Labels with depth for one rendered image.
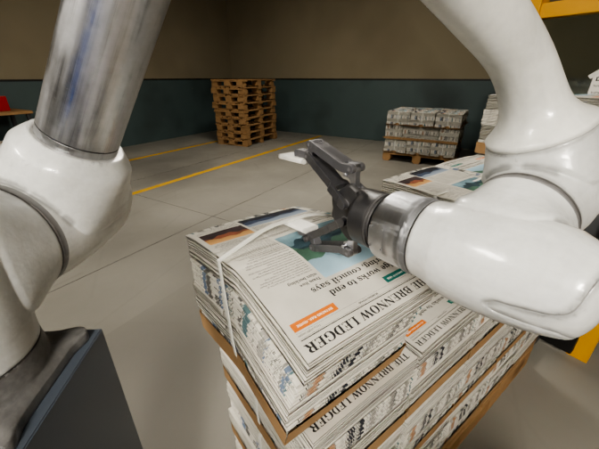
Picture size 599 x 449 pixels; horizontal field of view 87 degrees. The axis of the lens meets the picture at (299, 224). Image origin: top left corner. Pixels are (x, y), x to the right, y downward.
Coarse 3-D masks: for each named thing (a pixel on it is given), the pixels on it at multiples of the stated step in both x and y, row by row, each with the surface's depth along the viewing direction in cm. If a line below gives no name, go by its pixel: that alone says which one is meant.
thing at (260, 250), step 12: (264, 240) 58; (276, 240) 58; (288, 240) 57; (300, 240) 57; (240, 252) 54; (252, 252) 53; (264, 252) 53; (276, 252) 53; (288, 252) 53; (228, 264) 50; (240, 264) 49; (252, 264) 49; (228, 276) 52; (228, 288) 53; (228, 300) 54; (228, 336) 58
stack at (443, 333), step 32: (416, 320) 75; (448, 320) 74; (480, 320) 88; (224, 352) 80; (416, 352) 68; (448, 352) 80; (480, 352) 97; (512, 352) 131; (384, 384) 60; (416, 384) 72; (448, 384) 87; (480, 384) 114; (352, 416) 56; (384, 416) 66; (416, 416) 79; (448, 416) 101; (480, 416) 137; (256, 448) 81; (288, 448) 60; (320, 448) 53; (352, 448) 62; (384, 448) 72; (448, 448) 117
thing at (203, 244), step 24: (264, 216) 72; (288, 216) 71; (312, 216) 69; (192, 240) 63; (216, 240) 60; (240, 240) 59; (192, 264) 68; (216, 264) 55; (216, 288) 58; (216, 312) 61
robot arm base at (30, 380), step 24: (48, 336) 44; (72, 336) 45; (24, 360) 36; (48, 360) 40; (0, 384) 34; (24, 384) 36; (48, 384) 39; (0, 408) 34; (24, 408) 35; (0, 432) 33
